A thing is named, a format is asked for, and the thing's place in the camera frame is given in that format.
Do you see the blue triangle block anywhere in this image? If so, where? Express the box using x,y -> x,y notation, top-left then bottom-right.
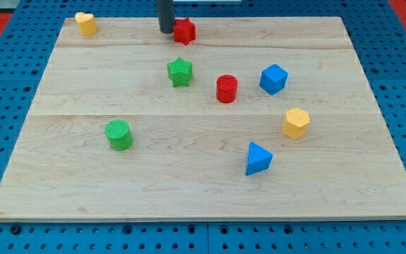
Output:
245,142 -> 273,176

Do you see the light wooden board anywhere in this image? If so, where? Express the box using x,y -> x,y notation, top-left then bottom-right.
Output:
0,17 -> 406,223

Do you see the yellow heart block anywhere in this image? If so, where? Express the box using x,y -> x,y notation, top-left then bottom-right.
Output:
75,12 -> 98,36

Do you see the red cylinder block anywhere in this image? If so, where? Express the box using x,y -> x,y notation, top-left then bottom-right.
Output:
216,75 -> 238,103

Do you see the yellow hexagon block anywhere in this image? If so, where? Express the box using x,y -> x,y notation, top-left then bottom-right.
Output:
282,107 -> 310,139

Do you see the dark grey cylindrical pointer rod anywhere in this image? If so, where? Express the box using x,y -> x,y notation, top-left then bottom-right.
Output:
156,0 -> 175,34

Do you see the blue cube block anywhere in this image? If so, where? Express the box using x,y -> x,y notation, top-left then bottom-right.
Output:
259,63 -> 288,95

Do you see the red star block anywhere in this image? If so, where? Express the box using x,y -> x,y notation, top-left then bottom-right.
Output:
173,18 -> 196,45

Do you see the green star block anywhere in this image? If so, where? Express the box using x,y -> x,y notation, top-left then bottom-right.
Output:
167,57 -> 193,87

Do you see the green cylinder block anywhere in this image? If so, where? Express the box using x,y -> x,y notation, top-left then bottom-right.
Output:
104,119 -> 133,151

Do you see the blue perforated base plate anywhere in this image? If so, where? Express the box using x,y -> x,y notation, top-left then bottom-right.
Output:
0,0 -> 406,253

